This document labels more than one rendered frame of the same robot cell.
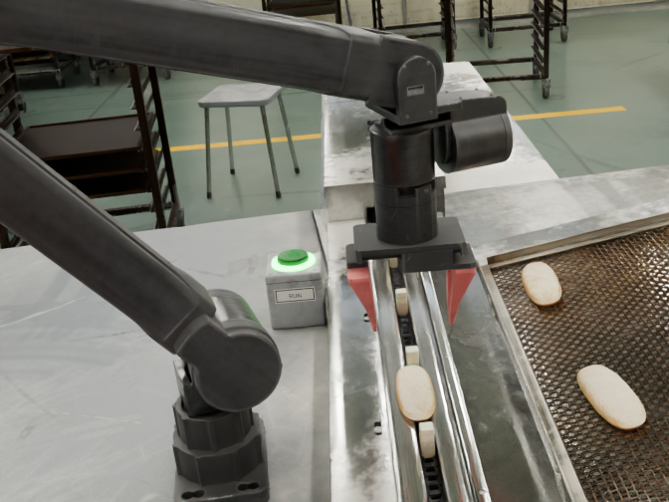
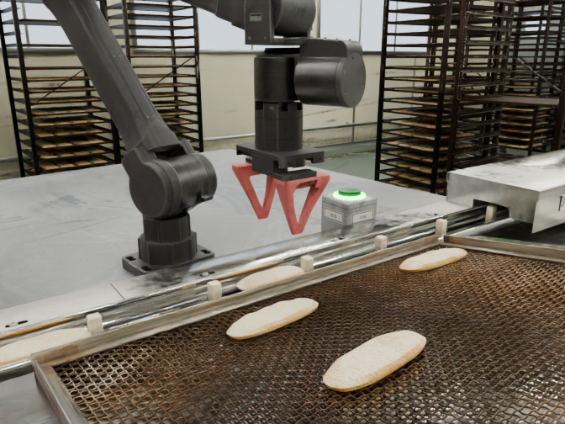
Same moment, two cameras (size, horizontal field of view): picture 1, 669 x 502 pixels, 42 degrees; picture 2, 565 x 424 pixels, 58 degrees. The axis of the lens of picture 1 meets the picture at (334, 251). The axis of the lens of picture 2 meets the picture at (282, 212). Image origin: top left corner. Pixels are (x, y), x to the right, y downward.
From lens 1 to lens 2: 0.72 m
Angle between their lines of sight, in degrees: 50
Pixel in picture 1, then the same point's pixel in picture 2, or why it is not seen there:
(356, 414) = (217, 264)
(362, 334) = (315, 243)
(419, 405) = (249, 280)
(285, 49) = not seen: outside the picture
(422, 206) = (266, 120)
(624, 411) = (241, 322)
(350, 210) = (462, 197)
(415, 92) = (256, 18)
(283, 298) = (327, 214)
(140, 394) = (219, 227)
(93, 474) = not seen: hidden behind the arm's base
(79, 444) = not seen: hidden behind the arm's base
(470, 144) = (304, 76)
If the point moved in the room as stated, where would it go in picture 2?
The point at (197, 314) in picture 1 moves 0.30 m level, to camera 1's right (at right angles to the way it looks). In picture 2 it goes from (140, 145) to (265, 188)
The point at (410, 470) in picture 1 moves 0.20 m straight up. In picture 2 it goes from (179, 299) to (168, 130)
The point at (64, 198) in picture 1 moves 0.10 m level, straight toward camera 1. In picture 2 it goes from (99, 55) to (32, 55)
